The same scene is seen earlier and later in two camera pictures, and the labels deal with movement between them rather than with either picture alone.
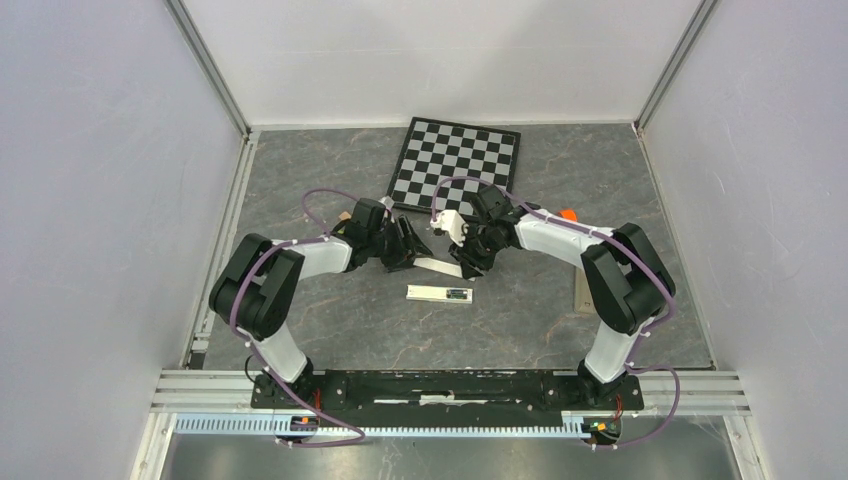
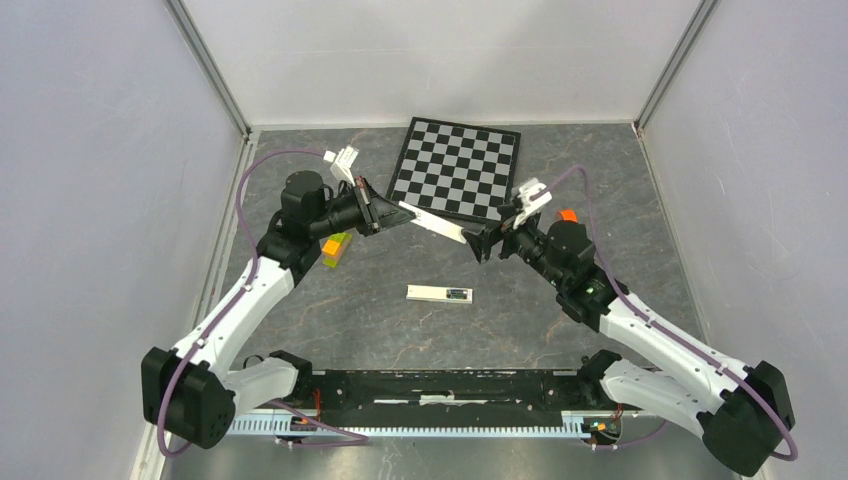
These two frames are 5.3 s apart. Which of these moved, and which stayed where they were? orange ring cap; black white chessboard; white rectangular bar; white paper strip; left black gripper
Moved: left black gripper; white paper strip
Stayed: orange ring cap; black white chessboard; white rectangular bar
